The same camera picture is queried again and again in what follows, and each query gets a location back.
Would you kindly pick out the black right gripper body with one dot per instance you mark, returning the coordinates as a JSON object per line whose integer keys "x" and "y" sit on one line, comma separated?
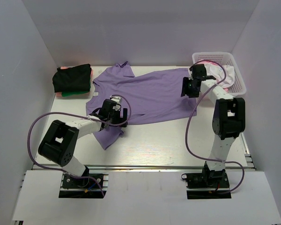
{"x": 188, "y": 87}

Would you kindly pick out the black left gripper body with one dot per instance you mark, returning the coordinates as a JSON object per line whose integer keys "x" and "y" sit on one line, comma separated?
{"x": 115, "y": 118}

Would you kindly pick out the purple t-shirt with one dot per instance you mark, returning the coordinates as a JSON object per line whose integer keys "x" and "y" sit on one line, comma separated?
{"x": 153, "y": 97}

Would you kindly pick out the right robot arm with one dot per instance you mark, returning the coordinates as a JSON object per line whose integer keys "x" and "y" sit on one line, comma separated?
{"x": 228, "y": 118}

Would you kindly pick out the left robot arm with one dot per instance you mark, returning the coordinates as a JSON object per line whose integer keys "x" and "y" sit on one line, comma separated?
{"x": 60, "y": 140}

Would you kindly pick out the white garment in basket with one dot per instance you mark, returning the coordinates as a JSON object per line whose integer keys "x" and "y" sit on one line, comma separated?
{"x": 224, "y": 72}

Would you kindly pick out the green folded t-shirt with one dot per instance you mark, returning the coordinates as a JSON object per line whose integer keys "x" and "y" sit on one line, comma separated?
{"x": 67, "y": 94}

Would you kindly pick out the pink plastic laundry basket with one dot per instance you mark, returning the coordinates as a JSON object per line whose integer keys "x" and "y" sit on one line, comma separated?
{"x": 222, "y": 65}

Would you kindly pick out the black folded t-shirt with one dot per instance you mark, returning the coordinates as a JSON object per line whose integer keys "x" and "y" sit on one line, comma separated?
{"x": 72, "y": 79}

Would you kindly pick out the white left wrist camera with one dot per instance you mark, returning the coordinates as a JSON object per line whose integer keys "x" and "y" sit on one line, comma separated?
{"x": 116, "y": 99}

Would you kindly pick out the aluminium table edge rail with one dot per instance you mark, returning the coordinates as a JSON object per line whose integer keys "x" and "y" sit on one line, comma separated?
{"x": 251, "y": 166}

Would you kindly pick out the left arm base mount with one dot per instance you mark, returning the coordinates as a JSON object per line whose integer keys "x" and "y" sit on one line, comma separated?
{"x": 87, "y": 188}

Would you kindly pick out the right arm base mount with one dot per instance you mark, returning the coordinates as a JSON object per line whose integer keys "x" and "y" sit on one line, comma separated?
{"x": 200, "y": 187}

